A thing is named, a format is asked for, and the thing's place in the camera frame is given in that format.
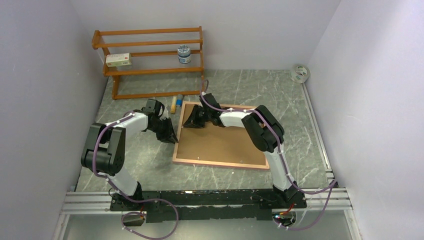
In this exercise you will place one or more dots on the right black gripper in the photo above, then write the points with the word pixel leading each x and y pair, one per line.
pixel 192 122

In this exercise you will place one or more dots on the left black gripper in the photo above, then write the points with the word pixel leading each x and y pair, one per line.
pixel 169 136

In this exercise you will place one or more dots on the pink picture frame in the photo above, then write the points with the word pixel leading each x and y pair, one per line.
pixel 215 164

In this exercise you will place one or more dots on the brown backing board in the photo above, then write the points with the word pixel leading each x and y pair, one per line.
pixel 218 142

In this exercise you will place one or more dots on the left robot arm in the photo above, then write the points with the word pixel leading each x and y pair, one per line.
pixel 105 146

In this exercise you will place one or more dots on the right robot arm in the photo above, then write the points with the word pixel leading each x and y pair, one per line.
pixel 266 134

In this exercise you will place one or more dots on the wooden shelf rack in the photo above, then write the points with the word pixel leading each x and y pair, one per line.
pixel 153 52

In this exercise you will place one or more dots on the small blue white jar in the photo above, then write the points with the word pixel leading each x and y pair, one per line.
pixel 184 54

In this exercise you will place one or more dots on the white green cardboard box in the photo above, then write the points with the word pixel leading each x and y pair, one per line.
pixel 118 60

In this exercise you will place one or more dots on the clear tape roll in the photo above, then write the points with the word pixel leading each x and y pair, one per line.
pixel 299 73

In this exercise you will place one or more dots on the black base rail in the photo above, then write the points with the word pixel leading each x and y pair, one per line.
pixel 168 205

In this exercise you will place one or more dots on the aluminium extrusion frame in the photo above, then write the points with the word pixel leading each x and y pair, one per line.
pixel 98 203

